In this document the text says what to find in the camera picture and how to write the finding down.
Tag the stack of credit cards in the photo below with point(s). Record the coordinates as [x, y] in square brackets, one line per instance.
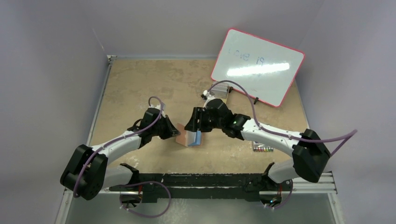
[216, 87]

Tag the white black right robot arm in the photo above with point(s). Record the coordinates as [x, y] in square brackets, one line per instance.
[308, 154]

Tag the aluminium table frame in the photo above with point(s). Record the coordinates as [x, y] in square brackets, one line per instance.
[153, 137]

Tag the pink leather card holder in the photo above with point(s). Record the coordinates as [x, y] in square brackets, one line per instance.
[187, 138]

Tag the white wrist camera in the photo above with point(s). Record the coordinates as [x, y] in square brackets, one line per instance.
[161, 106]
[206, 95]

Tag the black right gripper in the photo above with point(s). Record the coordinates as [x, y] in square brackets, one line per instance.
[197, 119]

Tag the marker pen pack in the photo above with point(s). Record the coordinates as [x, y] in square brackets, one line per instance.
[259, 147]

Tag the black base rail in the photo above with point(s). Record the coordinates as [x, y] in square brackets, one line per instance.
[251, 187]

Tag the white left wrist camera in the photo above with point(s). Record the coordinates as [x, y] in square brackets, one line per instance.
[161, 106]

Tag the pink framed whiteboard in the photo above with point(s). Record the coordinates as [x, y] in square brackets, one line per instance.
[264, 68]

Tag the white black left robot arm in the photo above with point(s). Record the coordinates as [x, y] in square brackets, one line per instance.
[85, 172]

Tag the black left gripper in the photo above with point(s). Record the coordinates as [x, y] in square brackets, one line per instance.
[171, 131]

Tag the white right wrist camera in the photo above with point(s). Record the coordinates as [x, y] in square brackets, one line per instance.
[206, 95]

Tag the beige oval tray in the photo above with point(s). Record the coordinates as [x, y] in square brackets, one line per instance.
[224, 99]

